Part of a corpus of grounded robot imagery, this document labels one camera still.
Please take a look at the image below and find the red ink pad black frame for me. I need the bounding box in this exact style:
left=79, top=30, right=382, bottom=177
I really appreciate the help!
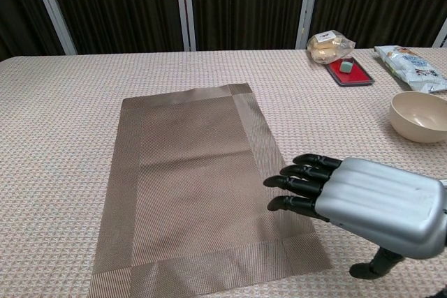
left=326, top=56, right=376, bottom=87

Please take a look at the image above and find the pink woven tablecloth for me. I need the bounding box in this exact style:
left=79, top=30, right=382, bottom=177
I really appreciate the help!
left=0, top=46, right=447, bottom=298

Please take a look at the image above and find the white partition post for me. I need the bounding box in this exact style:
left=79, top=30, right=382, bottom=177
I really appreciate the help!
left=173, top=0, right=197, bottom=52
left=432, top=18, right=447, bottom=50
left=27, top=0, right=78, bottom=56
left=295, top=0, right=322, bottom=50

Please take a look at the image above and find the beige round bowl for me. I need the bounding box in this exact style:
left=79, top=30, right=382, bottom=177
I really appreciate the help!
left=389, top=91, right=447, bottom=144

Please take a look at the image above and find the brown woven placemat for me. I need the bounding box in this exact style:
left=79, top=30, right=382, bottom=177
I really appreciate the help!
left=87, top=82, right=332, bottom=298

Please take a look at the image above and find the white blue snack bag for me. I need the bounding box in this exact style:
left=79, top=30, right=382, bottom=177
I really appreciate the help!
left=374, top=45, right=447, bottom=94

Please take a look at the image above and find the clear bag of bread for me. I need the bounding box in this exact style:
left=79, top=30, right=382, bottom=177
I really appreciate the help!
left=306, top=29, right=356, bottom=65

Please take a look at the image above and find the black pleated curtain panel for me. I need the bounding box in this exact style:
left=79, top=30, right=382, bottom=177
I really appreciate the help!
left=307, top=0, right=447, bottom=50
left=0, top=0, right=67, bottom=61
left=40, top=0, right=185, bottom=55
left=188, top=0, right=310, bottom=51

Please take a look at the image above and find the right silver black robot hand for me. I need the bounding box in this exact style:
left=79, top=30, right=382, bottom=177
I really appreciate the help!
left=263, top=153, right=447, bottom=280

